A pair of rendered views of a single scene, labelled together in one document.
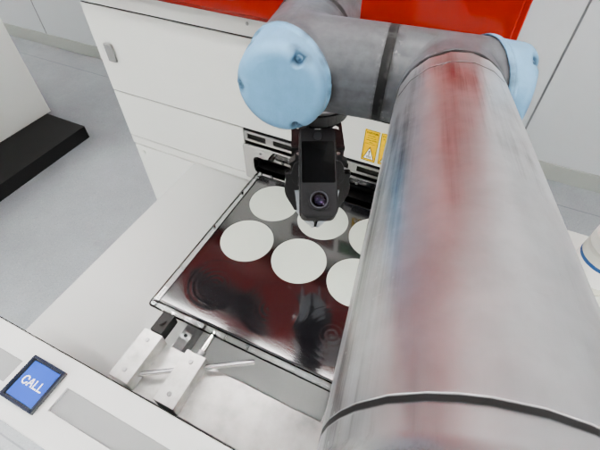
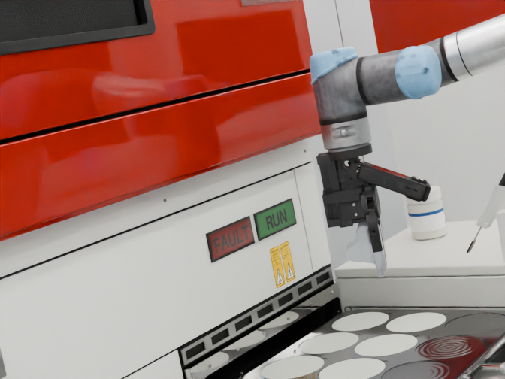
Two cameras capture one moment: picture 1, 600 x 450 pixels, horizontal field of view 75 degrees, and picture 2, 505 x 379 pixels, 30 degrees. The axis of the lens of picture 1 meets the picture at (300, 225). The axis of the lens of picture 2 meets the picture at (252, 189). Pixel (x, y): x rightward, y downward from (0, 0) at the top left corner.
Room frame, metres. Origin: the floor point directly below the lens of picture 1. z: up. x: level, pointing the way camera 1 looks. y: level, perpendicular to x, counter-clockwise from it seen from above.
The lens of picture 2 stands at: (0.27, 1.44, 1.38)
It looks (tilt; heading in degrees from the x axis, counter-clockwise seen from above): 8 degrees down; 282
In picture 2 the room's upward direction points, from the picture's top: 11 degrees counter-clockwise
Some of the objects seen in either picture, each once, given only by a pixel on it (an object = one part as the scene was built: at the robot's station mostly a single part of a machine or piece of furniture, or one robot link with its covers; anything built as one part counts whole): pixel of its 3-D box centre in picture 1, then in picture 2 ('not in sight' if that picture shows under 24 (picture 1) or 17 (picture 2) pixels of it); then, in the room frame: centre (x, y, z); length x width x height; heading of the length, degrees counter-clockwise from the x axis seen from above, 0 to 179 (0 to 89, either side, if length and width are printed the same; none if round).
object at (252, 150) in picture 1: (335, 187); (273, 347); (0.62, -0.07, 0.89); 0.44 x 0.02 x 0.10; 64
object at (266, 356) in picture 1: (247, 347); (494, 350); (0.26, 0.08, 0.90); 0.38 x 0.01 x 0.01; 64
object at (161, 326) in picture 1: (163, 324); not in sight; (0.29, 0.22, 0.90); 0.04 x 0.02 x 0.03; 154
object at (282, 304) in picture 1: (298, 261); (385, 346); (0.42, 0.00, 0.90); 0.34 x 0.34 x 0.01; 64
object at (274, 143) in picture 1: (337, 162); (264, 310); (0.62, -0.08, 0.96); 0.44 x 0.01 x 0.02; 64
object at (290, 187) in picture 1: (301, 185); (372, 223); (0.41, 0.00, 1.09); 0.05 x 0.02 x 0.09; 91
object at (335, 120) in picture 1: (317, 138); (350, 186); (0.43, -0.02, 1.15); 0.09 x 0.08 x 0.12; 1
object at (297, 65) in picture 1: (315, 63); (403, 74); (0.32, -0.01, 1.31); 0.11 x 0.11 x 0.08; 74
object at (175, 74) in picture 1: (261, 112); (186, 310); (0.70, 0.08, 1.02); 0.82 x 0.03 x 0.40; 64
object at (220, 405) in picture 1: (230, 412); not in sight; (0.17, 0.10, 0.87); 0.36 x 0.08 x 0.03; 64
